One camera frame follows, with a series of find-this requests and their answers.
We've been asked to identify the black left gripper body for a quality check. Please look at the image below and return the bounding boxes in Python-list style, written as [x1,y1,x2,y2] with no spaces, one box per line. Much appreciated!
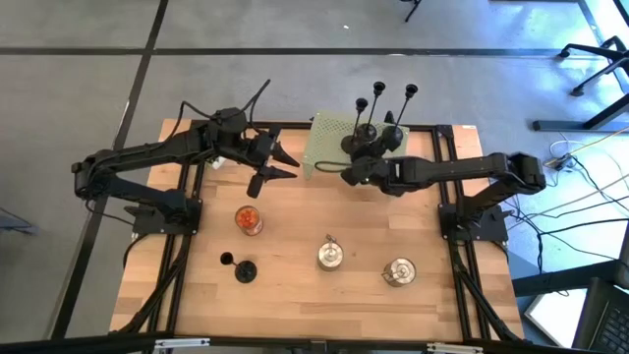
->
[235,128,282,171]

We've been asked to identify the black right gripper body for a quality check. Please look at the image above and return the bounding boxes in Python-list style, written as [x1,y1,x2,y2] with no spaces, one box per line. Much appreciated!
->
[339,155,394,188]

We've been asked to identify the metal can with orange label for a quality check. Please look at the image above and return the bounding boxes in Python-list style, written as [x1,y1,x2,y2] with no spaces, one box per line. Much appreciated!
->
[234,205,264,238]

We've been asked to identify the silver metal can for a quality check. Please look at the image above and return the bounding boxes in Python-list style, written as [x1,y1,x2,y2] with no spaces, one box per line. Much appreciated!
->
[315,233,345,273]
[380,257,418,289]

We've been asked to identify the pale green perforated metal shelf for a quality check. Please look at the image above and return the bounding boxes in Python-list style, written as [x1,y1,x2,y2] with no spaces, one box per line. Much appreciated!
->
[301,109,411,181]

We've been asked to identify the black chair leg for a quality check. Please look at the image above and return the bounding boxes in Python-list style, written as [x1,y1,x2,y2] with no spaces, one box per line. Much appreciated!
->
[400,0,424,24]

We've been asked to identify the black rig crossbar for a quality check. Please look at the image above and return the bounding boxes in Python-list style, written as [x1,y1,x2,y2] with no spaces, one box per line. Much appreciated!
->
[0,331,629,354]

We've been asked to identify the black table foot bar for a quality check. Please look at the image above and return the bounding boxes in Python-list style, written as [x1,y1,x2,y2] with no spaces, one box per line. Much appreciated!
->
[533,90,629,133]

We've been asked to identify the grey power strip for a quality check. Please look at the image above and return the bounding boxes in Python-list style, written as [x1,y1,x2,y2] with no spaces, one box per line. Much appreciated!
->
[543,152,575,171]

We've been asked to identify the black desk leg bar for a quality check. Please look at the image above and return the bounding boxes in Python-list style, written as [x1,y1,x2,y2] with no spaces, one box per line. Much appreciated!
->
[510,259,621,299]

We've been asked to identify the white flat panel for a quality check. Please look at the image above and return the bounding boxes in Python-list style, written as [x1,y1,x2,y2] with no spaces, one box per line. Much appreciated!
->
[523,287,589,348]

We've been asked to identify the black office chair base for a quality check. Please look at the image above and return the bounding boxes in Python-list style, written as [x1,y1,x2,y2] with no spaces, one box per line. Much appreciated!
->
[557,34,629,98]

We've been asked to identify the dark grey furniture corner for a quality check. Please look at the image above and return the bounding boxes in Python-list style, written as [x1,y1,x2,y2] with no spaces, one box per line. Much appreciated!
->
[0,206,39,236]

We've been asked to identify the black laptop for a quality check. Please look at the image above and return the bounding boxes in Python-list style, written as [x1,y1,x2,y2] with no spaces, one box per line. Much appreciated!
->
[572,277,629,353]

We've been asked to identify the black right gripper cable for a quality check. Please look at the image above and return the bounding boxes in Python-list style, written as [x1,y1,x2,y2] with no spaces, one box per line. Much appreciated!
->
[313,160,346,175]

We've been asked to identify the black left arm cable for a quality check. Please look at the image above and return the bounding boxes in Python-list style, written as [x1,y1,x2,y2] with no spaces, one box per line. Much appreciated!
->
[179,78,272,130]

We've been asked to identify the black aluminium table frame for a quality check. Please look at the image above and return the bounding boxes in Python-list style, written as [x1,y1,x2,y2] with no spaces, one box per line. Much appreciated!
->
[110,117,530,345]

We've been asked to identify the white floor cable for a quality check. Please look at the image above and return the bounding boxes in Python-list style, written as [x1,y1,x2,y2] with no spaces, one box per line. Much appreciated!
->
[547,126,629,163]

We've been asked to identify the silver metal bracket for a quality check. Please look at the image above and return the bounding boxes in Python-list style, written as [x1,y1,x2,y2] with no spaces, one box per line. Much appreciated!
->
[152,337,211,350]
[426,342,486,354]

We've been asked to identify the black floor cable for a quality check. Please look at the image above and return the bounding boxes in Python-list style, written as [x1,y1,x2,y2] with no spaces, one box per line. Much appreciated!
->
[505,156,629,262]

